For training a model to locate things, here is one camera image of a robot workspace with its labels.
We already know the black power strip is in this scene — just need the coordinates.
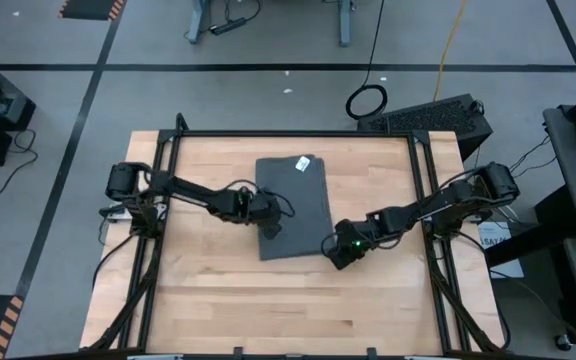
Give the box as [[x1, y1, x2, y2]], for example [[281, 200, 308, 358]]
[[210, 17, 248, 37]]

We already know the black hanging cable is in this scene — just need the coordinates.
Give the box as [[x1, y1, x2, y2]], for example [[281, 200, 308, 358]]
[[345, 0, 389, 121]]

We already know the white paper sheet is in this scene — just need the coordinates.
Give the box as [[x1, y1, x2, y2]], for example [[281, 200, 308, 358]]
[[477, 222, 525, 279]]

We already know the yellow hanging cable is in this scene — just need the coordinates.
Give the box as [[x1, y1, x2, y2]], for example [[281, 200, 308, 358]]
[[432, 0, 469, 103]]

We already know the black perforated computer case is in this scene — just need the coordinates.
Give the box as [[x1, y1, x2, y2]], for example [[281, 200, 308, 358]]
[[356, 93, 494, 161]]

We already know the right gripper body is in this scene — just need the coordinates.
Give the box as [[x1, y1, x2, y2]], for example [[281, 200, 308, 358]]
[[325, 218, 372, 272]]

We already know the grey table leg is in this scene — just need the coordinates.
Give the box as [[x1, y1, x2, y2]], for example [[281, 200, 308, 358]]
[[338, 0, 355, 48], [186, 0, 212, 45]]

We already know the dark grey towel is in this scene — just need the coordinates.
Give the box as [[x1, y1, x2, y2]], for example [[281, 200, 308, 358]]
[[255, 154, 337, 262]]

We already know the black desk base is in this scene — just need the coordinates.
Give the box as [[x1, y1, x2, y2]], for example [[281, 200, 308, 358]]
[[485, 184, 576, 269]]

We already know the black aluminium table frame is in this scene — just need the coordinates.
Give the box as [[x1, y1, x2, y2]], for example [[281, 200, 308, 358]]
[[87, 113, 507, 354]]

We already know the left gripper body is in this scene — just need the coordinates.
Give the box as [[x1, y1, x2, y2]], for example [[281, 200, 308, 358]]
[[235, 185, 283, 225]]

